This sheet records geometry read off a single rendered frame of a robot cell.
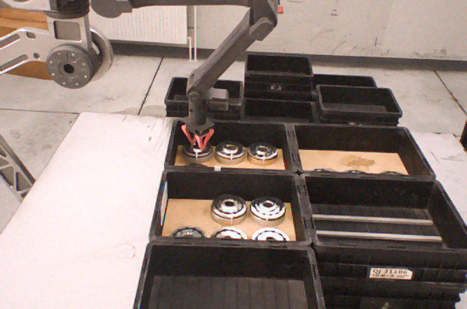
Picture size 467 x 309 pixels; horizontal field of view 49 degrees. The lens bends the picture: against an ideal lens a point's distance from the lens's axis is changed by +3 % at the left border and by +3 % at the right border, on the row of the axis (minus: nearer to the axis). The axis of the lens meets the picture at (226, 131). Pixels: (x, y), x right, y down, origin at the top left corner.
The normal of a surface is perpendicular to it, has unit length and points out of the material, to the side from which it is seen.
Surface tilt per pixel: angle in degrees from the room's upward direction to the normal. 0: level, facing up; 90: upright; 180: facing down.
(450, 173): 0
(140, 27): 90
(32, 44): 90
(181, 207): 0
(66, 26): 90
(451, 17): 90
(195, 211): 0
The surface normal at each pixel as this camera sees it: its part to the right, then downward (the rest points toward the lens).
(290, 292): 0.04, -0.86
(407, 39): -0.06, 0.51
